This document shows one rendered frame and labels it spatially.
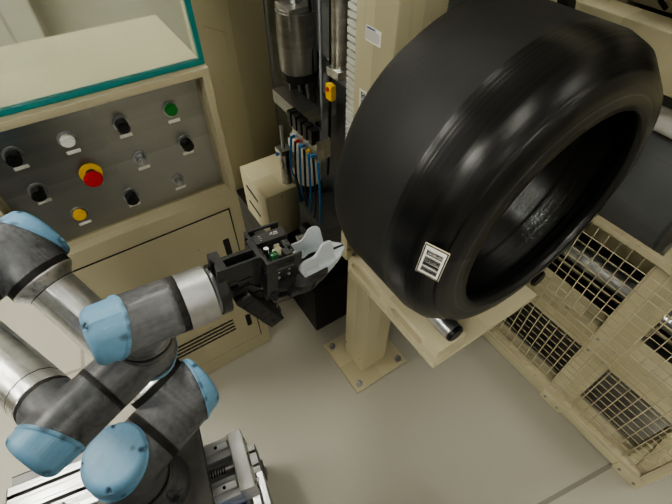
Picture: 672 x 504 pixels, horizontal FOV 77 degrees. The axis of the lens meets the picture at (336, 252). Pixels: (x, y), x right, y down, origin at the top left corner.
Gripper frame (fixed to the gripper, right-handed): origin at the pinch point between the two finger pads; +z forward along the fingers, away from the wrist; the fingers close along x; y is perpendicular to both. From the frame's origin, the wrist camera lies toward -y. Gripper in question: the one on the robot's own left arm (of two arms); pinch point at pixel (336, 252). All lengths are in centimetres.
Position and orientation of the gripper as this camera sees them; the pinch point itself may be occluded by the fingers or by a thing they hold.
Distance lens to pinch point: 66.6
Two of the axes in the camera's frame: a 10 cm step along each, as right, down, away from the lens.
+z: 8.3, -3.3, 4.5
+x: -5.5, -6.3, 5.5
